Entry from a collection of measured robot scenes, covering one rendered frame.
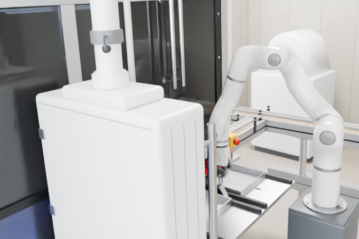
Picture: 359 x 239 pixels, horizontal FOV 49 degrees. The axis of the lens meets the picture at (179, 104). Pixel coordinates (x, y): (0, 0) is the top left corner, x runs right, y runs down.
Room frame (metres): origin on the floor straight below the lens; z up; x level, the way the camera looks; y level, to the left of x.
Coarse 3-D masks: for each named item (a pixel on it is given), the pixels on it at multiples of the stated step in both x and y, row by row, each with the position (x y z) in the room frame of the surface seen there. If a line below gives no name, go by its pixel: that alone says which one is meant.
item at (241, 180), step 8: (232, 168) 2.01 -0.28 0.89; (240, 168) 1.98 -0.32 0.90; (248, 168) 1.95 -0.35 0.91; (232, 176) 1.92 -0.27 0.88; (240, 176) 1.92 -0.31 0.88; (248, 176) 1.92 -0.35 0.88; (256, 176) 1.91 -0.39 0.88; (264, 176) 1.89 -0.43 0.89; (224, 184) 1.84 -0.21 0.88; (232, 184) 1.83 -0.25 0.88; (240, 184) 1.83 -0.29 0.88; (248, 184) 1.83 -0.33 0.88; (256, 184) 1.82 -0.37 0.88; (232, 192) 1.72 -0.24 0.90; (240, 192) 1.69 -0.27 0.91
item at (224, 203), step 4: (220, 196) 1.66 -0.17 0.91; (224, 196) 1.65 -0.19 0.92; (220, 200) 1.66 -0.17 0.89; (224, 200) 1.65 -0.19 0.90; (228, 200) 1.63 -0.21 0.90; (220, 204) 1.64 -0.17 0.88; (224, 204) 1.58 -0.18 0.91; (228, 204) 1.60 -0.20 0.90; (220, 208) 1.55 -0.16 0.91; (224, 208) 1.58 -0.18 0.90; (228, 208) 1.60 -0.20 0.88; (208, 212) 1.57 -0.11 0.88; (220, 212) 1.55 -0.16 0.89; (208, 216) 1.49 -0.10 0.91; (208, 220) 1.48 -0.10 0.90; (208, 224) 1.48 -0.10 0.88
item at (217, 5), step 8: (216, 0) 2.03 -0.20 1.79; (216, 8) 2.03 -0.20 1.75; (216, 16) 2.03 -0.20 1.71; (216, 24) 2.03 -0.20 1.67; (216, 32) 2.03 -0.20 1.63; (216, 40) 2.03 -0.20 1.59; (216, 48) 2.03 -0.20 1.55; (216, 56) 2.02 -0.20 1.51; (216, 64) 2.02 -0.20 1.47; (216, 72) 2.02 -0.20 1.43; (216, 80) 2.02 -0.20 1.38; (216, 88) 2.02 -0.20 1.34; (216, 96) 2.02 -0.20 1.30
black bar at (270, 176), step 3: (267, 174) 1.89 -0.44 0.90; (270, 174) 1.89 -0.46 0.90; (273, 174) 1.89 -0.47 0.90; (267, 177) 1.89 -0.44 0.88; (270, 177) 1.88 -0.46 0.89; (273, 177) 1.87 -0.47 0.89; (276, 177) 1.86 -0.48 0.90; (279, 177) 1.85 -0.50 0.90; (282, 177) 1.85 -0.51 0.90; (279, 180) 1.85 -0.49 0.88; (282, 180) 1.84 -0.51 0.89; (285, 180) 1.83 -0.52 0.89; (288, 180) 1.82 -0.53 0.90; (291, 180) 1.81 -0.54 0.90; (288, 183) 1.82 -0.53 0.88; (291, 183) 1.81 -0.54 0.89
